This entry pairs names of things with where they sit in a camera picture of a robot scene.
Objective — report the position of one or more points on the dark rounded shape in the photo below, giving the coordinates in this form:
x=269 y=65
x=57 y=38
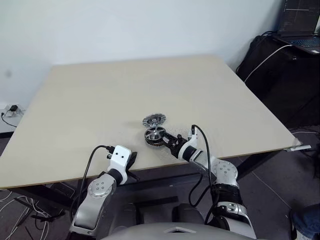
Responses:
x=187 y=213

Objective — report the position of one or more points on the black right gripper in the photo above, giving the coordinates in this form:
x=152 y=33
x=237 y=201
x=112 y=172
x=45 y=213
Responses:
x=178 y=146

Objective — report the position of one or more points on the blue jeans leg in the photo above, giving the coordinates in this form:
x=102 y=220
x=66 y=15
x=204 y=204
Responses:
x=307 y=222

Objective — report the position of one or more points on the large black bag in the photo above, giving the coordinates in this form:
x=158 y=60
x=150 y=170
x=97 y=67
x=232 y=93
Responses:
x=275 y=87

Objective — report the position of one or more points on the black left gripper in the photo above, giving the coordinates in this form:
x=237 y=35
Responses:
x=131 y=162

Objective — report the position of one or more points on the white wall power strip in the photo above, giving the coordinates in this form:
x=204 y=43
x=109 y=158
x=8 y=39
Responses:
x=18 y=111

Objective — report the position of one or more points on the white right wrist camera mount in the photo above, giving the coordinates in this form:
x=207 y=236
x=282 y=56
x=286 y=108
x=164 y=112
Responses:
x=191 y=142

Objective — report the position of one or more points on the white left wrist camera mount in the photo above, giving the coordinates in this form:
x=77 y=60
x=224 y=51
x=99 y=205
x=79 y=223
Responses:
x=120 y=157

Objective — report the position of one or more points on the black open laptop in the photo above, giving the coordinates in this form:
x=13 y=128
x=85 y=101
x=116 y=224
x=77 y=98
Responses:
x=297 y=17

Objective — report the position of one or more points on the black plug adapter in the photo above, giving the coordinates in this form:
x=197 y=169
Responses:
x=13 y=108

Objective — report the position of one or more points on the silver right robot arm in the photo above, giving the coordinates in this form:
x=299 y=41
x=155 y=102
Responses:
x=225 y=172

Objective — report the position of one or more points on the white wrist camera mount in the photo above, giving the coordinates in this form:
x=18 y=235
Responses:
x=191 y=142
x=120 y=157

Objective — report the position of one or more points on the black spoked motor rotor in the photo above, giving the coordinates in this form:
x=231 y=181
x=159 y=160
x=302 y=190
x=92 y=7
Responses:
x=152 y=136

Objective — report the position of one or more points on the silver robot torso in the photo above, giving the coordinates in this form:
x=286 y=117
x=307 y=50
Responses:
x=162 y=231

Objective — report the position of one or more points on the silver round motor housing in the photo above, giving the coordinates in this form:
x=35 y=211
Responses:
x=152 y=121

